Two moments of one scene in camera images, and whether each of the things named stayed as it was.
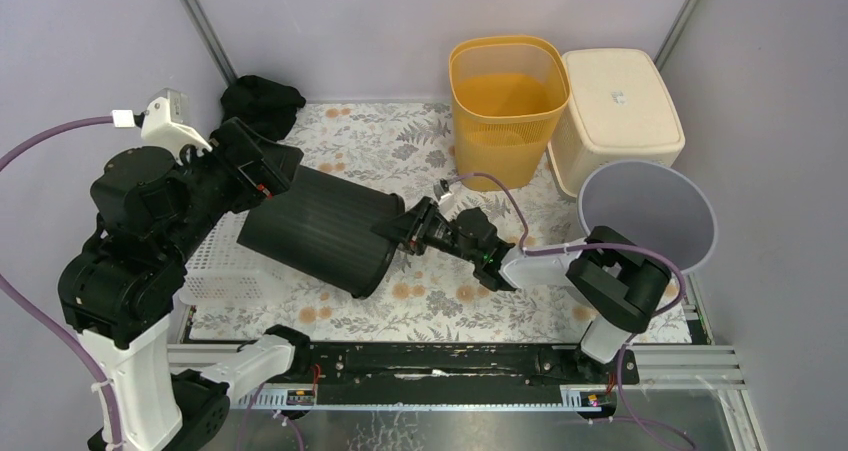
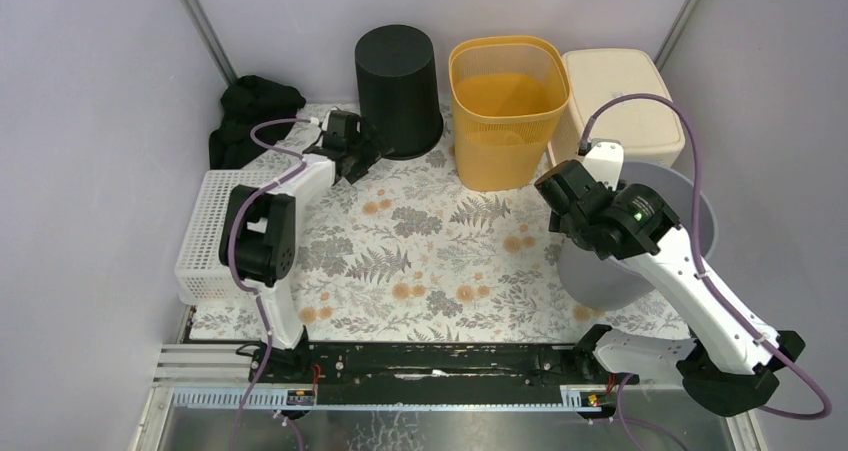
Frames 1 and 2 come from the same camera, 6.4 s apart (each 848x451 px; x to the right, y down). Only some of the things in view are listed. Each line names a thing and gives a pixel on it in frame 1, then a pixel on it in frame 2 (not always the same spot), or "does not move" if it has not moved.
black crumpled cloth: (269, 106) does not move
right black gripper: (410, 229) to (557, 223)
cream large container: (619, 110) does not move
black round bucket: (322, 225) to (398, 88)
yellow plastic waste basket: (507, 92) does not move
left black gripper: (258, 172) to (357, 154)
